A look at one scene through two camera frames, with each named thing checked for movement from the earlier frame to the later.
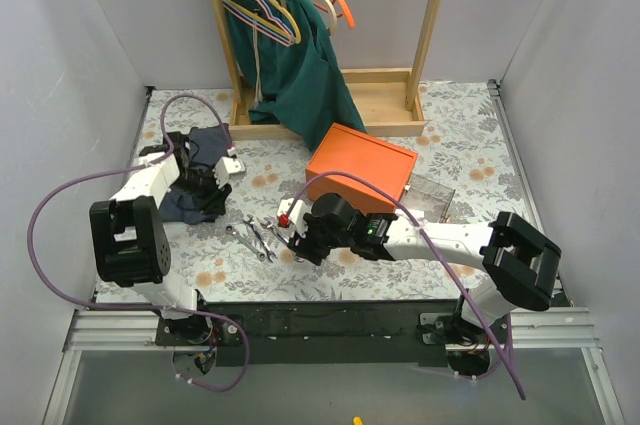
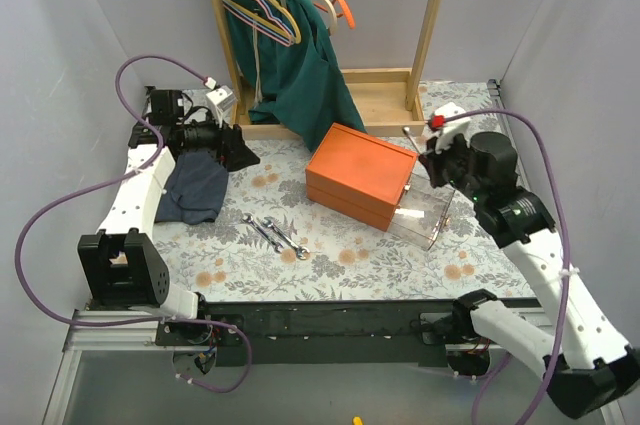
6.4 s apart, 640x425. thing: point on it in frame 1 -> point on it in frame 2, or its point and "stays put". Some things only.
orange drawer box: (384, 164) stays put
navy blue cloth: (209, 145) stays put
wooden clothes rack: (385, 100) stays put
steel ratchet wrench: (260, 255) -> (266, 236)
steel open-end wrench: (269, 253) -> (298, 250)
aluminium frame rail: (100, 329) stays put
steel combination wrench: (267, 223) -> (406, 130)
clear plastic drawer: (428, 196) stays put
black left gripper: (201, 181) -> (226, 143)
